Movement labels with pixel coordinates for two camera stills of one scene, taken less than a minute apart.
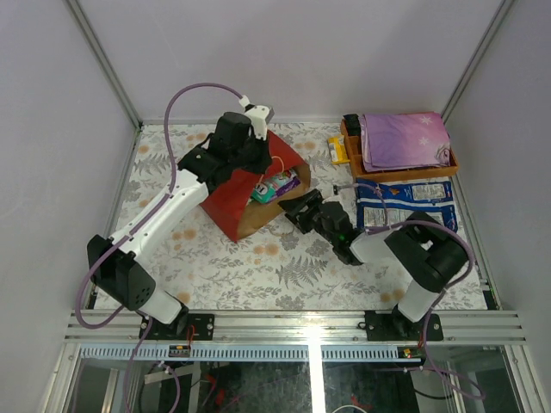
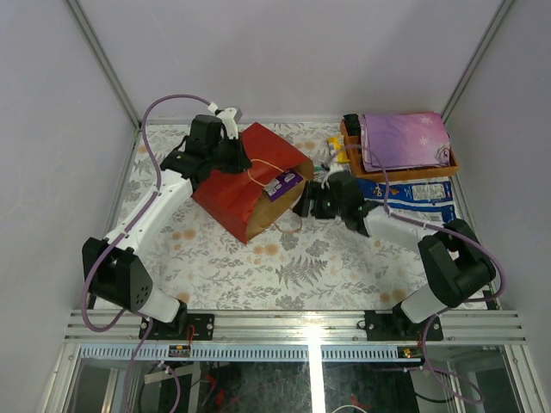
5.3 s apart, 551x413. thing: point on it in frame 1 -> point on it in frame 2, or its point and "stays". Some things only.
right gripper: x=300 y=218 -> x=318 y=194
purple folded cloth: x=404 y=140 stays
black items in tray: x=353 y=124 stays
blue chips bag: x=383 y=201 stays
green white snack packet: x=265 y=191 -> x=319 y=173
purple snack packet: x=290 y=185 stays
